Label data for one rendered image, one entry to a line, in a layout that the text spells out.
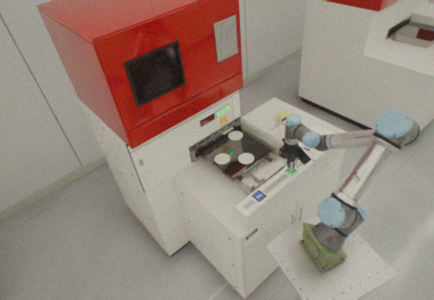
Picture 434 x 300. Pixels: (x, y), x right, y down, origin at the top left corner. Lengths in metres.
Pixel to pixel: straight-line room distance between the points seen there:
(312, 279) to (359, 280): 0.21
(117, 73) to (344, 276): 1.38
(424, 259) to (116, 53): 2.49
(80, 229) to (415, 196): 2.94
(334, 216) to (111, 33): 1.18
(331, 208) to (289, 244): 0.42
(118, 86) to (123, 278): 1.65
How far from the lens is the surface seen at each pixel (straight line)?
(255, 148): 2.07
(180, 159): 2.02
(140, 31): 1.51
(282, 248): 1.70
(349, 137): 1.59
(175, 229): 2.42
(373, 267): 1.74
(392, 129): 1.36
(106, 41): 1.45
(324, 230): 1.56
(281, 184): 1.77
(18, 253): 3.30
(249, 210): 1.66
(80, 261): 2.95
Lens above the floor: 2.28
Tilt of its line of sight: 42 degrees down
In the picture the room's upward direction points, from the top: 8 degrees counter-clockwise
